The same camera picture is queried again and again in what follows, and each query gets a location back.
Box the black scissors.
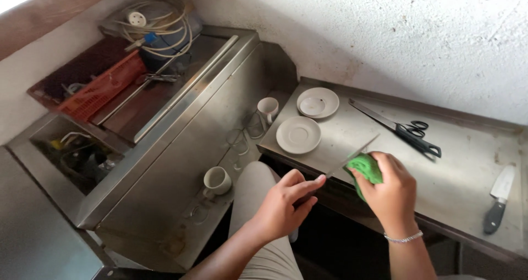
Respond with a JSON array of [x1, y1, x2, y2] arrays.
[[399, 120, 430, 139]]

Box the long black-handled knife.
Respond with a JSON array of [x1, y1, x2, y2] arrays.
[[348, 98, 442, 159]]

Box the steel kitchen knife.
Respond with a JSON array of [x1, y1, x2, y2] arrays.
[[293, 134, 380, 208]]

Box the white round socket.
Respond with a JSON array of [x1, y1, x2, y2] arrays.
[[126, 10, 148, 28]]

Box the white-bladed grey-handled knife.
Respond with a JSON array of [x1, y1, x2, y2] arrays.
[[483, 165, 516, 235]]

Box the clear drinking glass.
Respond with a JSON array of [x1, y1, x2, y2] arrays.
[[223, 148, 245, 172], [226, 128, 251, 156], [190, 203, 210, 226], [245, 111, 266, 140]]

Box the blue plastic container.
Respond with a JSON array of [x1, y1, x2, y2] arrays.
[[138, 6, 204, 71]]

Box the dark brown tray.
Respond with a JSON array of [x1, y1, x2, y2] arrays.
[[27, 37, 133, 110]]

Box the silver bracelet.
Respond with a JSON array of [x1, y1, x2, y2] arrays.
[[383, 230, 424, 244]]

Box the white saucer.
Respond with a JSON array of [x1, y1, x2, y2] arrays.
[[276, 116, 322, 155], [296, 87, 340, 119]]

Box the person's beige trousers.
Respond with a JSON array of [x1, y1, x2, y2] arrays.
[[228, 161, 304, 280]]

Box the stainless steel counter unit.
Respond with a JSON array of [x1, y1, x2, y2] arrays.
[[6, 26, 300, 274]]

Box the green cleaning cloth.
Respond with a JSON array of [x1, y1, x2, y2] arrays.
[[344, 152, 384, 202]]

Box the person's left hand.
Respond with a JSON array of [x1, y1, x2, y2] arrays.
[[247, 169, 327, 248]]

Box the metal pliers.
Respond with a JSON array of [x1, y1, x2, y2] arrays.
[[135, 72, 179, 85]]

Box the compartment of mixed utensils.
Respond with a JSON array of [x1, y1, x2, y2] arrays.
[[31, 128, 125, 195]]

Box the orange plastic basket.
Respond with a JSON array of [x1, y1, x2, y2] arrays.
[[57, 51, 148, 122]]

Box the person's right hand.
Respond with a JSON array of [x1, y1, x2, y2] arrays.
[[351, 151, 421, 235]]

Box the white cup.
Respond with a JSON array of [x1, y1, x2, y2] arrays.
[[202, 166, 233, 200], [257, 97, 280, 126]]

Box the coil of white cable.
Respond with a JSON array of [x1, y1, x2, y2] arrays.
[[111, 0, 195, 59]]

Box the small white dish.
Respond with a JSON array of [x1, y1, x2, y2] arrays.
[[299, 97, 326, 116]]

